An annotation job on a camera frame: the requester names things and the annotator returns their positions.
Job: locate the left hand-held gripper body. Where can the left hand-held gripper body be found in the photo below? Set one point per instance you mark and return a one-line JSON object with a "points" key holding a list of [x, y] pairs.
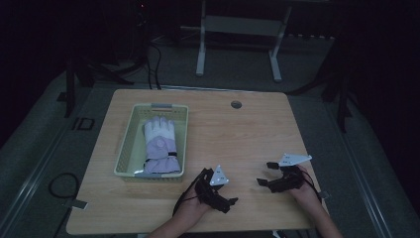
{"points": [[211, 191]]}

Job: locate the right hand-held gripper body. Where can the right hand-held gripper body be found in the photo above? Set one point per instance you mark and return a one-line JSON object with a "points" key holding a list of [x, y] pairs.
{"points": [[290, 175]]}

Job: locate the purple glove with white back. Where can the purple glove with white back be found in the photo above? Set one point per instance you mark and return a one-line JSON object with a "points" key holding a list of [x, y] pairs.
{"points": [[160, 145]]}

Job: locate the pale green plastic basket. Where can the pale green plastic basket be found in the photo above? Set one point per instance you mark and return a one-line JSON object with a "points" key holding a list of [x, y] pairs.
{"points": [[132, 155]]}

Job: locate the person's right hand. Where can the person's right hand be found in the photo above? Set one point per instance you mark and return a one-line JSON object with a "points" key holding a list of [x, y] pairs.
{"points": [[307, 193]]}

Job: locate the person's left hand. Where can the person's left hand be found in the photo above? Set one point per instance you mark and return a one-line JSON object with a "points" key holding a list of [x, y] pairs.
{"points": [[193, 210]]}

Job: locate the grey round table grommet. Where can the grey round table grommet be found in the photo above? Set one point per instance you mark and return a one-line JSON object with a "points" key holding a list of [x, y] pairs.
{"points": [[236, 104]]}

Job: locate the black stand with splayed legs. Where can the black stand with splayed legs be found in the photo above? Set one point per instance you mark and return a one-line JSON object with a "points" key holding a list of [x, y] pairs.
{"points": [[336, 89]]}

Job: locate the grey power strip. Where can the grey power strip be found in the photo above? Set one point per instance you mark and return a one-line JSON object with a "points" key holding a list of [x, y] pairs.
{"points": [[310, 37]]}

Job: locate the small grey floor tag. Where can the small grey floor tag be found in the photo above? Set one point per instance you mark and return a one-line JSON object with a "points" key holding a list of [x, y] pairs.
{"points": [[77, 204]]}

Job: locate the white metal stand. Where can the white metal stand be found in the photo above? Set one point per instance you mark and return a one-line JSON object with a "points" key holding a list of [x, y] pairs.
{"points": [[237, 24]]}

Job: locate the black tripod stand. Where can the black tripod stand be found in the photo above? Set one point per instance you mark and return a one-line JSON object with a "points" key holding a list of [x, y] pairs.
{"points": [[99, 69]]}

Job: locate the black rectangular floor bracket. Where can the black rectangular floor bracket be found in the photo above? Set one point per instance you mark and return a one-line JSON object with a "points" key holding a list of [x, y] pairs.
{"points": [[81, 124]]}

